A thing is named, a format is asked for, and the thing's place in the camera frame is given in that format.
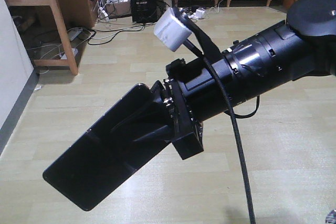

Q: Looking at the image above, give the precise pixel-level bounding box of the black smartphone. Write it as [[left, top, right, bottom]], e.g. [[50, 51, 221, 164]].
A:
[[43, 82, 173, 211]]

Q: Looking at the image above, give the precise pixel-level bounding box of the white power strip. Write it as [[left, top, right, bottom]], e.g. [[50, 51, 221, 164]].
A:
[[188, 9, 205, 20]]

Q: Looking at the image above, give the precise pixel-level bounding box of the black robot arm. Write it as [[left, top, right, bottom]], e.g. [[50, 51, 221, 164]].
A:
[[150, 0, 335, 159]]

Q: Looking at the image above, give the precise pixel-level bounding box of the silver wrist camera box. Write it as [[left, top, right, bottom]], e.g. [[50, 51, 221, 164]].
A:
[[154, 7, 192, 52]]

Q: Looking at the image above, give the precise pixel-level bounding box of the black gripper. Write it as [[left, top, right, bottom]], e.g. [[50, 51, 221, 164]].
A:
[[150, 58, 233, 159]]

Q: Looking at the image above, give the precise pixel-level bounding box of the black braided camera cable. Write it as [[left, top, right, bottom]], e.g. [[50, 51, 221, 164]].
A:
[[183, 14, 260, 224]]

